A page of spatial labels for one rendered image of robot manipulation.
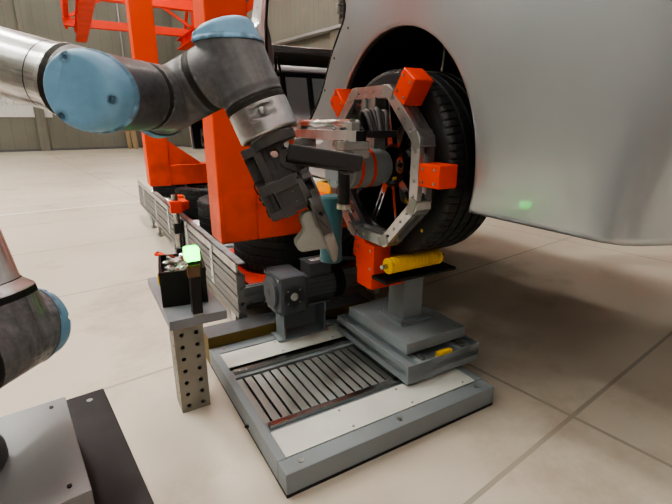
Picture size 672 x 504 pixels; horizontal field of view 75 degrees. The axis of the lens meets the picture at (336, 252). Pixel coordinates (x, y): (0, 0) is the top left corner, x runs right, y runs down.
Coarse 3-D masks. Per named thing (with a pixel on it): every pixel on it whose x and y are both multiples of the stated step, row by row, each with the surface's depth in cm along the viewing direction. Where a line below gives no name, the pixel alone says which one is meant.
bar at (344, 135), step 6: (300, 132) 155; (306, 132) 151; (312, 132) 147; (318, 132) 144; (324, 132) 140; (330, 132) 137; (336, 132) 134; (342, 132) 131; (348, 132) 128; (354, 132) 125; (360, 132) 125; (312, 138) 148; (318, 138) 144; (324, 138) 141; (330, 138) 137; (336, 138) 134; (342, 138) 131; (348, 138) 128; (354, 138) 126; (360, 138) 126
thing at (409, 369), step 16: (352, 320) 195; (352, 336) 187; (368, 336) 181; (464, 336) 178; (368, 352) 177; (384, 352) 167; (400, 352) 167; (416, 352) 162; (432, 352) 169; (448, 352) 164; (464, 352) 169; (400, 368) 159; (416, 368) 157; (432, 368) 162; (448, 368) 166
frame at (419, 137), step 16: (352, 96) 156; (368, 96) 149; (384, 96) 141; (352, 112) 166; (400, 112) 135; (416, 112) 135; (336, 128) 170; (416, 128) 131; (416, 144) 131; (432, 144) 132; (416, 160) 132; (432, 160) 134; (416, 176) 133; (336, 192) 176; (416, 192) 134; (352, 208) 176; (416, 208) 136; (352, 224) 170; (368, 224) 170; (400, 224) 144; (416, 224) 146; (368, 240) 161; (384, 240) 152; (400, 240) 153
